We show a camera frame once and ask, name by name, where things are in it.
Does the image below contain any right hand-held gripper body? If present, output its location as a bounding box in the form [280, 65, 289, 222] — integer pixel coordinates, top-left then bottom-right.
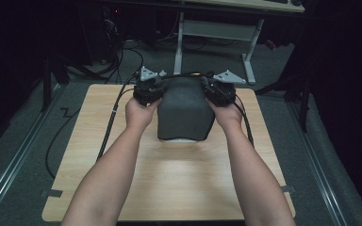
[203, 69, 247, 107]

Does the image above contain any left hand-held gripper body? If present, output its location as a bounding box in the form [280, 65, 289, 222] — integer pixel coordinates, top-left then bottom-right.
[133, 65, 166, 106]

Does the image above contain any dark grey fabric cover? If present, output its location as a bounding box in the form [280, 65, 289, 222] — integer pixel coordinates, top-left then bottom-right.
[156, 72, 217, 142]

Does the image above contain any white wire rack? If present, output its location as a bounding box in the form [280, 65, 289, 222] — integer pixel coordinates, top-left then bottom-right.
[162, 137, 200, 145]

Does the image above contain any person's right hand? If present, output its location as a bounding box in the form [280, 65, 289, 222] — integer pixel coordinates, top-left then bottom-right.
[207, 98, 244, 130]

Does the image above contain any person's left hand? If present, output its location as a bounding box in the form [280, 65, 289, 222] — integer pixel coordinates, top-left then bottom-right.
[124, 96, 163, 131]

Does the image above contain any white-legged desk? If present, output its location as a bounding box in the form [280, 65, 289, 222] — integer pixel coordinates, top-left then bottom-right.
[173, 0, 305, 86]

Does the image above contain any black metal stand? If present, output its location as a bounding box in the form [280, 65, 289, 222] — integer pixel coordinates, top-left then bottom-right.
[41, 55, 72, 113]
[254, 59, 314, 133]

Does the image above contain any right hand-held gripper cable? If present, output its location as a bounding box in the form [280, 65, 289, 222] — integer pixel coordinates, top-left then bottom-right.
[234, 93, 255, 148]

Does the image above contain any hand-held gripper cable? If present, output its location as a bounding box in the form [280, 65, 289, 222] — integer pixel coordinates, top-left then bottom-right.
[95, 73, 140, 163]
[234, 93, 255, 148]

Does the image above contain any bundle of black cables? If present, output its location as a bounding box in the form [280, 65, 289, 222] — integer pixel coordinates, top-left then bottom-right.
[65, 12, 145, 86]

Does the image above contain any left hand-held gripper cable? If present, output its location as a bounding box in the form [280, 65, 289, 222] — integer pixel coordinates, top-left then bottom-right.
[95, 73, 140, 163]

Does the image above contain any black floor cable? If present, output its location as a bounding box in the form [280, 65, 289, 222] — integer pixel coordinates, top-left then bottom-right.
[44, 106, 82, 181]

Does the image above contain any metal floor rail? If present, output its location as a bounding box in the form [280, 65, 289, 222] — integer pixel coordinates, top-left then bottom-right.
[287, 102, 349, 226]
[0, 86, 64, 220]

